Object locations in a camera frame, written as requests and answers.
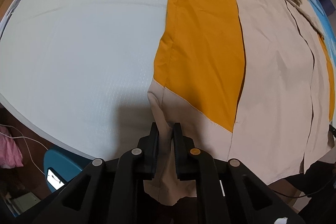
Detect smartphone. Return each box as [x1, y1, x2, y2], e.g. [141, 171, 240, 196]
[47, 168, 66, 190]

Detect blue round stool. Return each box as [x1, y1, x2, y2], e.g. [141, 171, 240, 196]
[43, 148, 93, 191]

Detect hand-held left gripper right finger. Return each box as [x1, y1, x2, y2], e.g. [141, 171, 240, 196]
[172, 122, 306, 224]

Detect light blue bed sheet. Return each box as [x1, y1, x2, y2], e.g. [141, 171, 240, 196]
[0, 0, 336, 161]

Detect white charging cable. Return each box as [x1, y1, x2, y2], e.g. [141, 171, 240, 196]
[0, 123, 47, 176]

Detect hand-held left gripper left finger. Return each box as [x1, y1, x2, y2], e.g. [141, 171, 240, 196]
[34, 122, 160, 224]

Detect pink cloth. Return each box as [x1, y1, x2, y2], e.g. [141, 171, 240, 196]
[0, 124, 24, 169]

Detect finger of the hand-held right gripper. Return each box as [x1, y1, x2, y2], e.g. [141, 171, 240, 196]
[329, 124, 336, 147]

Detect black cable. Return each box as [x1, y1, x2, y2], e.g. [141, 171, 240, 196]
[274, 189, 317, 199]

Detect person's dark clothing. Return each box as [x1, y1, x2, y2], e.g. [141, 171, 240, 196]
[285, 145, 336, 224]

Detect beige and orange hooded coat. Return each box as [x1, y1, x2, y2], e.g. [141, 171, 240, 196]
[143, 0, 336, 206]

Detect white box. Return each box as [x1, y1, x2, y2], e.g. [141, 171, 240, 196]
[5, 192, 40, 217]

